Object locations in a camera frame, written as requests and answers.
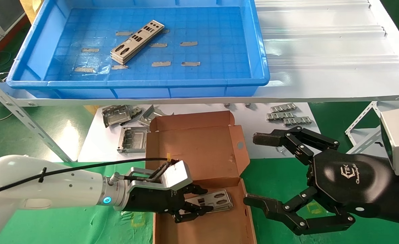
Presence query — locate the stack of metal plates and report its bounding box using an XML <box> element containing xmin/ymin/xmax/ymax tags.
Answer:
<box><xmin>110</xmin><ymin>20</ymin><xmax>165</xmax><ymax>63</ymax></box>

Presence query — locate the white board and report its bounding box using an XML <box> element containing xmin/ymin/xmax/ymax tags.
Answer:
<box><xmin>78</xmin><ymin>103</ymin><xmax>322</xmax><ymax>162</ymax></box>

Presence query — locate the large grey metal bracket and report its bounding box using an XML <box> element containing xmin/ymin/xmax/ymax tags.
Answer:
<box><xmin>101</xmin><ymin>105</ymin><xmax>133</xmax><ymax>128</ymax></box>

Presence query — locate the blue plastic tray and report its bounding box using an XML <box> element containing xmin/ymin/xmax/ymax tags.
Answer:
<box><xmin>6</xmin><ymin>0</ymin><xmax>270</xmax><ymax>99</ymax></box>

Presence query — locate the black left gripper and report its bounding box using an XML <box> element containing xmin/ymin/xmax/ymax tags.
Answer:
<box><xmin>122</xmin><ymin>183</ymin><xmax>214</xmax><ymax>223</ymax></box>

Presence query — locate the green cloth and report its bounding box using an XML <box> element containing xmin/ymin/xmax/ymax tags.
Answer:
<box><xmin>0</xmin><ymin>158</ymin><xmax>399</xmax><ymax>244</ymax></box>

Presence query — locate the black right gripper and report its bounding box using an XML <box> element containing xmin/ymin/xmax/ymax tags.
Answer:
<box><xmin>243</xmin><ymin>126</ymin><xmax>399</xmax><ymax>236</ymax></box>

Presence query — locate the brown cardboard box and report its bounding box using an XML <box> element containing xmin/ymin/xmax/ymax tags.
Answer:
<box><xmin>145</xmin><ymin>110</ymin><xmax>257</xmax><ymax>244</ymax></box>

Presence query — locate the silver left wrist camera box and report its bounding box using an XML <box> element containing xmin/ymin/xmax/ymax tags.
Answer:
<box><xmin>127</xmin><ymin>160</ymin><xmax>194</xmax><ymax>192</ymax></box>

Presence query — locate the wooden stool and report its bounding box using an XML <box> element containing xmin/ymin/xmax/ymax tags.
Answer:
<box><xmin>19</xmin><ymin>0</ymin><xmax>44</xmax><ymax>24</ymax></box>

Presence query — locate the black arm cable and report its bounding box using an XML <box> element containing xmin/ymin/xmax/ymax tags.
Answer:
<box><xmin>0</xmin><ymin>157</ymin><xmax>180</xmax><ymax>199</ymax></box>

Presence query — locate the grey slotted steel shelf post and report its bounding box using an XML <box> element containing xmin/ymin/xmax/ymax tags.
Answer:
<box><xmin>344</xmin><ymin>101</ymin><xmax>383</xmax><ymax>155</ymax></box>
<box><xmin>0</xmin><ymin>68</ymin><xmax>73</xmax><ymax>162</ymax></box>

